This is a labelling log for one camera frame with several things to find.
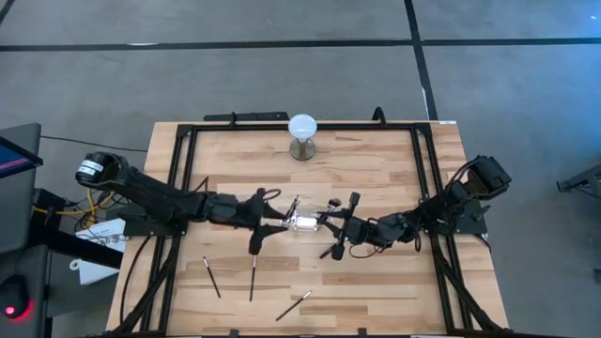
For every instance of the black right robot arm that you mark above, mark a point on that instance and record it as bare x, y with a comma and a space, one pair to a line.
469, 192

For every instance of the black computer mouse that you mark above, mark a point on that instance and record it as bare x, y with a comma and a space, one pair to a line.
11, 300

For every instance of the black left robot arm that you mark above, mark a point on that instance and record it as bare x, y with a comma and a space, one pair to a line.
155, 197

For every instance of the white paper sheet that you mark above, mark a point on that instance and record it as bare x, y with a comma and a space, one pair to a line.
91, 272
101, 232

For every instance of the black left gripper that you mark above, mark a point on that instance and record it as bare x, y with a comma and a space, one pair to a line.
256, 213

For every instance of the white globe lamp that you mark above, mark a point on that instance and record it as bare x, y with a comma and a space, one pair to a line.
302, 136

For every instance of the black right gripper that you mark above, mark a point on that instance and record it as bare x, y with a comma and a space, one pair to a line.
371, 232

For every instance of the black computer monitor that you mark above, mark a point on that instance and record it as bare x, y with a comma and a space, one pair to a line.
14, 157

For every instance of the clear acrylic brush organizer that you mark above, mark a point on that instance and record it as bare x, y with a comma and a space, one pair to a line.
307, 221

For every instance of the black aluminium table frame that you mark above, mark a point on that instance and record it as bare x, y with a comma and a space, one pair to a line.
235, 127

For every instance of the grey metal stand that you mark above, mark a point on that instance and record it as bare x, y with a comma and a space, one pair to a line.
584, 180

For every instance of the black flat mounting bar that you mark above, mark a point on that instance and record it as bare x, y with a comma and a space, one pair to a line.
246, 116

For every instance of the black fan makeup brush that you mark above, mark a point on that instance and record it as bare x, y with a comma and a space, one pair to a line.
325, 253

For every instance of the small round black makeup brush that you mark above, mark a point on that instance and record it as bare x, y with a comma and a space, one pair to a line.
334, 202

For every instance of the dark computer desk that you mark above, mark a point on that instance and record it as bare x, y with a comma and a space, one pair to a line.
19, 211

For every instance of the black curved clamp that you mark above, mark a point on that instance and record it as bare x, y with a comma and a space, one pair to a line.
378, 114

